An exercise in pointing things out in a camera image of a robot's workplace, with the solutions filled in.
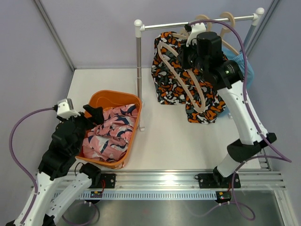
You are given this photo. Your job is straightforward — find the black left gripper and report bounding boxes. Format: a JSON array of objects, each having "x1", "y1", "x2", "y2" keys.
[{"x1": 58, "y1": 104, "x2": 104, "y2": 153}]

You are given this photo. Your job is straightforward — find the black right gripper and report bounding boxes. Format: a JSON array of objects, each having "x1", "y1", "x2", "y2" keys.
[{"x1": 177, "y1": 38, "x2": 208, "y2": 74}]

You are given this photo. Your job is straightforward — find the pink shark print shorts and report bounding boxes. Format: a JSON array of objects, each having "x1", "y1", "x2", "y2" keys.
[{"x1": 83, "y1": 104, "x2": 138, "y2": 163}]

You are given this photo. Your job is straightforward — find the wooden hanger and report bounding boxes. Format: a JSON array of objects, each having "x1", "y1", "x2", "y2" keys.
[
  {"x1": 158, "y1": 41, "x2": 207, "y2": 113},
  {"x1": 173, "y1": 15, "x2": 212, "y2": 40},
  {"x1": 220, "y1": 11, "x2": 239, "y2": 56}
]

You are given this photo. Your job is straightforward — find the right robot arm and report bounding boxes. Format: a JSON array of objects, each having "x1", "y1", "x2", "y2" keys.
[{"x1": 177, "y1": 32, "x2": 277, "y2": 187}]

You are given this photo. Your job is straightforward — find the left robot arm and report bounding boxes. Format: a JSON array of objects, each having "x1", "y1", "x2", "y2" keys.
[{"x1": 7, "y1": 102, "x2": 104, "y2": 226}]

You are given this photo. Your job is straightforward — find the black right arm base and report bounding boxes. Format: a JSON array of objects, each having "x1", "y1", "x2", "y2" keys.
[{"x1": 194, "y1": 173, "x2": 241, "y2": 189}]

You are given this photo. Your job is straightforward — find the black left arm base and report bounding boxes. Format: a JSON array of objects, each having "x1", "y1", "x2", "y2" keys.
[{"x1": 89, "y1": 173, "x2": 116, "y2": 189}]

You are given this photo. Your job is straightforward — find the orange camouflage shorts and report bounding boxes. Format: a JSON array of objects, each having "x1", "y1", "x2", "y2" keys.
[{"x1": 151, "y1": 31, "x2": 226, "y2": 124}]

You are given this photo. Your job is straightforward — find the blue shorts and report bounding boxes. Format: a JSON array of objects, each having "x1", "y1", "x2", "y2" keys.
[{"x1": 221, "y1": 46, "x2": 254, "y2": 116}]

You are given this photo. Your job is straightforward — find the orange plastic basket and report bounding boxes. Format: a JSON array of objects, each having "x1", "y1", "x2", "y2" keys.
[{"x1": 76, "y1": 90, "x2": 142, "y2": 170}]

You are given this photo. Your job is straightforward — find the silver clothes rack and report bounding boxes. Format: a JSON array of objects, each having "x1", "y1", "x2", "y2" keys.
[{"x1": 133, "y1": 7, "x2": 266, "y2": 131}]

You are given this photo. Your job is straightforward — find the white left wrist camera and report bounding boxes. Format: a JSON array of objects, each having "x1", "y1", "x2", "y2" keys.
[{"x1": 54, "y1": 98, "x2": 80, "y2": 119}]

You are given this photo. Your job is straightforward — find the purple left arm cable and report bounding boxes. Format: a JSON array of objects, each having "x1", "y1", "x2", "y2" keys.
[{"x1": 9, "y1": 107, "x2": 99, "y2": 226}]

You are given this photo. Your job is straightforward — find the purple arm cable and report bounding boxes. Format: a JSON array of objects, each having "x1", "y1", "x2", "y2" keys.
[
  {"x1": 188, "y1": 20, "x2": 292, "y2": 221},
  {"x1": 9, "y1": 107, "x2": 99, "y2": 226}
]

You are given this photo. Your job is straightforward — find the white slotted cable duct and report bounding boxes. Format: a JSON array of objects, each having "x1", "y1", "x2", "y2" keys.
[{"x1": 75, "y1": 190, "x2": 231, "y2": 201}]

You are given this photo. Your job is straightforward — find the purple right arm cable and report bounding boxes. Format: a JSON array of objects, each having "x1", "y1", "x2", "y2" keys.
[{"x1": 188, "y1": 20, "x2": 292, "y2": 221}]

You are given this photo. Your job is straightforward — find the aluminium front rail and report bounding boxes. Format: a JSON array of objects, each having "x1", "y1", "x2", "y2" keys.
[{"x1": 32, "y1": 171, "x2": 286, "y2": 191}]

